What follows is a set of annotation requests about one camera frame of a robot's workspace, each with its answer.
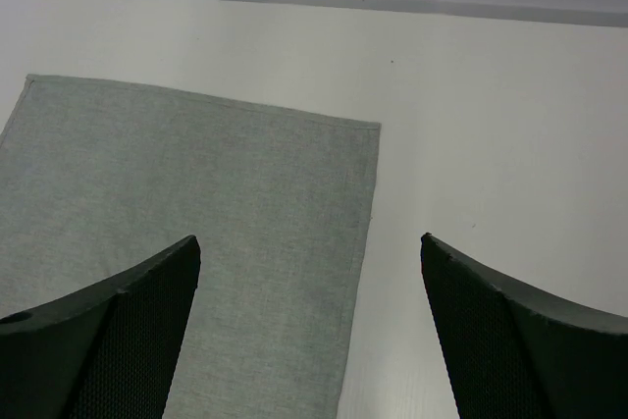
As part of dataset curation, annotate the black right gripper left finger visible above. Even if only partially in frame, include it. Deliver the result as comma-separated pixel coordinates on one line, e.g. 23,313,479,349
1,236,201,418

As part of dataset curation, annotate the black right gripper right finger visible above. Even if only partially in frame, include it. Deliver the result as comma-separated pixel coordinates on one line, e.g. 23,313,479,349
421,234,627,418

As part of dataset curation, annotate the grey cloth napkin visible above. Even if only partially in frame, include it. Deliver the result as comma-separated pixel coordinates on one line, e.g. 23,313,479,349
1,75,381,418

